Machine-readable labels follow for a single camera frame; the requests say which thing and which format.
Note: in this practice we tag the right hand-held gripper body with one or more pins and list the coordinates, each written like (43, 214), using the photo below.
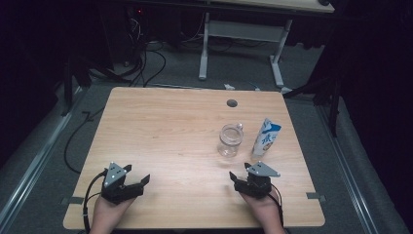
(259, 172)

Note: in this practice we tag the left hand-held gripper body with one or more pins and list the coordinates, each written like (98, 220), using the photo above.
(113, 175)

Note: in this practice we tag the blue white pouch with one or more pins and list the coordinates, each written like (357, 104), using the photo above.
(264, 143)

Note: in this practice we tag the clear glass jar with lid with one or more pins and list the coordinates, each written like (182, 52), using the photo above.
(230, 141)

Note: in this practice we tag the person's left hand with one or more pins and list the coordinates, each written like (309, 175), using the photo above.
(107, 213)

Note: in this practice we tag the person's right hand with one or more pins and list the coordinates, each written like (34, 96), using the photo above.
(266, 209)

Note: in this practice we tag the grey round table grommet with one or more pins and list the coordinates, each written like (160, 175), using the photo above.
(232, 103)

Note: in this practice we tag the white scrap on floor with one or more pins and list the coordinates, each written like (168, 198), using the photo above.
(229, 86)

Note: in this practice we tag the black metal stand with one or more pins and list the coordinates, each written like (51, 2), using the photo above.
(68, 87)

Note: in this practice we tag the black tripod stand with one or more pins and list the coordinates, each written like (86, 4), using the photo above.
(334, 107)

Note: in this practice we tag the black computer with red light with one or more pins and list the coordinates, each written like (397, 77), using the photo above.
(130, 35)

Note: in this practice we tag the white-framed desk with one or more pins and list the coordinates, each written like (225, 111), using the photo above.
(245, 31)

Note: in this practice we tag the metal floor rail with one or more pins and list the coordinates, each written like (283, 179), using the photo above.
(347, 175)
(35, 162)

